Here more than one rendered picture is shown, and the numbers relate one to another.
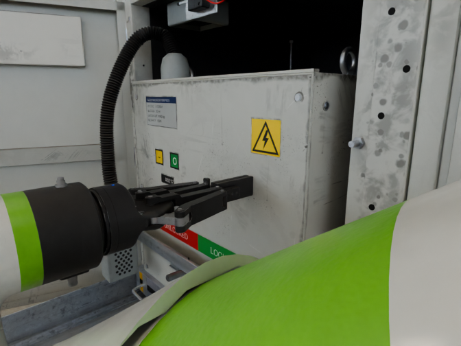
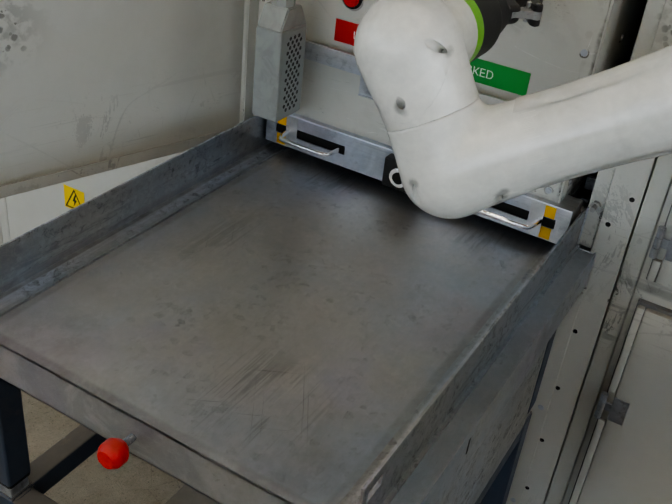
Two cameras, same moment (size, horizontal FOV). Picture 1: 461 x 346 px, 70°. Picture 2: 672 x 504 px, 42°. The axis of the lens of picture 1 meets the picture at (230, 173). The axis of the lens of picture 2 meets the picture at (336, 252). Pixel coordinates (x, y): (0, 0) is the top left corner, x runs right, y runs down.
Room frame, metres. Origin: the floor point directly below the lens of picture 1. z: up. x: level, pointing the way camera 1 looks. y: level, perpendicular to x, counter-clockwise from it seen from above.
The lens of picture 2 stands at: (-0.54, 0.61, 1.52)
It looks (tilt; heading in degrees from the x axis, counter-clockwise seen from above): 32 degrees down; 339
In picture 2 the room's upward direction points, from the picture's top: 7 degrees clockwise
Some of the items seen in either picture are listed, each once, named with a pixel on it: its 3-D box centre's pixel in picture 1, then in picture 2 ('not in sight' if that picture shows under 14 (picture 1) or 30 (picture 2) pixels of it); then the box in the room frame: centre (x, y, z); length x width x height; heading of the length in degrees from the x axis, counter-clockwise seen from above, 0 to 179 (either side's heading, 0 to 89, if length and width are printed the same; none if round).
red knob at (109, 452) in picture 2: not in sight; (119, 448); (0.15, 0.56, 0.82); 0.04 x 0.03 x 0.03; 131
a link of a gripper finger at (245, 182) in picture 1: (234, 189); not in sight; (0.47, -0.01, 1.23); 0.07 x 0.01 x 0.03; 131
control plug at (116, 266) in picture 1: (119, 239); (280, 59); (0.71, 0.26, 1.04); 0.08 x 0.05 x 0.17; 131
